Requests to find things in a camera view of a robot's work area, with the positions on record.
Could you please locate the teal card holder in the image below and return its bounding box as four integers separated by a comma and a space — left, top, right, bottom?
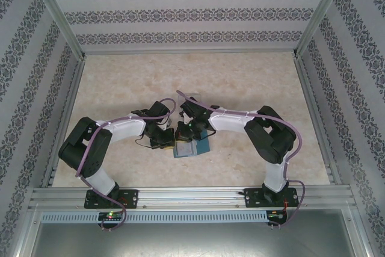
173, 130, 212, 159

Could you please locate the aluminium crossbar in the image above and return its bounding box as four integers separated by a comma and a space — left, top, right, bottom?
81, 48, 298, 57

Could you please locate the left controller board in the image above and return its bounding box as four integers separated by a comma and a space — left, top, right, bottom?
98, 211, 125, 222

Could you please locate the controller board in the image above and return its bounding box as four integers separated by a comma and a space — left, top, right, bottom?
98, 211, 125, 222
266, 209, 288, 221

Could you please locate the grey metal panel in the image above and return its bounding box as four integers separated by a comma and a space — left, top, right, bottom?
17, 208, 369, 257

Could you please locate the right controller board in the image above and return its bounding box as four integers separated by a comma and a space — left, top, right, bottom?
266, 209, 288, 221

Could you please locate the aluminium mounting rail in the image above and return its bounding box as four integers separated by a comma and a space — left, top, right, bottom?
28, 187, 356, 210

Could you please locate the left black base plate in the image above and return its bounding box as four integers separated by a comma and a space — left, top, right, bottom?
84, 189, 140, 209

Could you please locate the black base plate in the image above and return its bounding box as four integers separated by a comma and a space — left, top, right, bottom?
244, 187, 300, 209
84, 189, 140, 209

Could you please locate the slotted grey cable duct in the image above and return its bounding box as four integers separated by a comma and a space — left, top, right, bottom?
40, 211, 269, 224

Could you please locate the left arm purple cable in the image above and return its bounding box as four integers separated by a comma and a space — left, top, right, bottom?
74, 98, 177, 231

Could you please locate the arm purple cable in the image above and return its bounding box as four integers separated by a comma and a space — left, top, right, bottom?
74, 98, 177, 231
176, 89, 308, 228

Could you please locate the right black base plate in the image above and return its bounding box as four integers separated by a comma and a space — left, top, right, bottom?
244, 187, 300, 209

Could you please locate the aluminium side rail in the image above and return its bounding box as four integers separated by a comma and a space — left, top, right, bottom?
40, 57, 87, 188
294, 57, 342, 185

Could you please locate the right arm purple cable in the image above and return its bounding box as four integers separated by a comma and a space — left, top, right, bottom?
176, 89, 308, 228

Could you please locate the aluminium frame post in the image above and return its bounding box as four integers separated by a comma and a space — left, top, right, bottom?
293, 0, 353, 58
23, 0, 87, 59

